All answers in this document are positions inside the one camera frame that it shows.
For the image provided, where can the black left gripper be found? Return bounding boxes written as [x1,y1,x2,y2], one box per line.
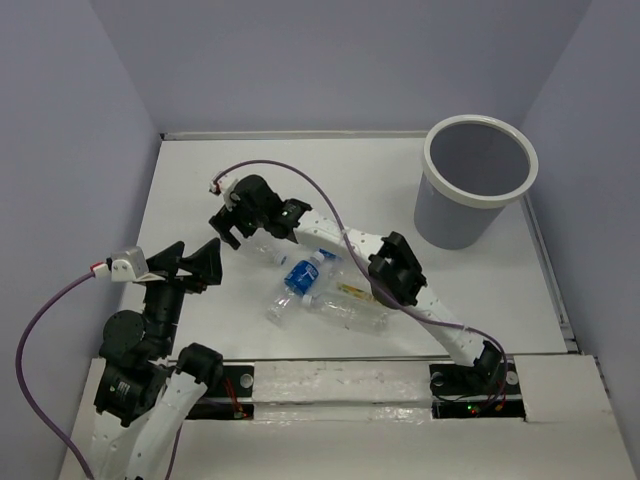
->
[141,234,224,352]

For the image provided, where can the clear unlabelled plastic bottle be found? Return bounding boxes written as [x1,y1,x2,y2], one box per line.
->
[240,239,288,266]

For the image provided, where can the blue label Chinese text bottle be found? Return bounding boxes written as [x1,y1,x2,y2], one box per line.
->
[266,250,325,326]

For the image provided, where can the blue label bottle sideways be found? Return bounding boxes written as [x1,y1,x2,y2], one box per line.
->
[316,249,343,262]

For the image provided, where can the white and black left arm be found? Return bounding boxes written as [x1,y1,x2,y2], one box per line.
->
[89,238,223,479]

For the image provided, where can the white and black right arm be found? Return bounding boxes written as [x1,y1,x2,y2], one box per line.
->
[210,173,506,399]

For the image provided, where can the grey bin white rim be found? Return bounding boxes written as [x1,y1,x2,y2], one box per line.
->
[414,114,539,250]

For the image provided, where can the large clear yellow label bottle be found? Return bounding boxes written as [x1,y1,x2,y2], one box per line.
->
[329,268,376,303]

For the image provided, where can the clear crushed bottle white cap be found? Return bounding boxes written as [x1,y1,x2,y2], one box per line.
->
[301,293,388,334]

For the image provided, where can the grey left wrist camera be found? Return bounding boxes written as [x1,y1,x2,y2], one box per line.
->
[90,246,149,283]

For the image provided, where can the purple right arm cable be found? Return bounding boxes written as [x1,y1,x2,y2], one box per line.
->
[214,159,511,391]

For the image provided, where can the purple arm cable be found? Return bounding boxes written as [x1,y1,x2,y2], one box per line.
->
[15,267,181,480]
[214,159,511,391]

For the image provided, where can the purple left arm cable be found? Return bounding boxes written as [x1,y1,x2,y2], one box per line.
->
[15,267,181,480]

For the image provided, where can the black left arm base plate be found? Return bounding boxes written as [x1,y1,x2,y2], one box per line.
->
[187,363,255,421]

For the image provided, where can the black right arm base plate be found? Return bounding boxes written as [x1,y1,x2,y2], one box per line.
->
[429,361,526,420]

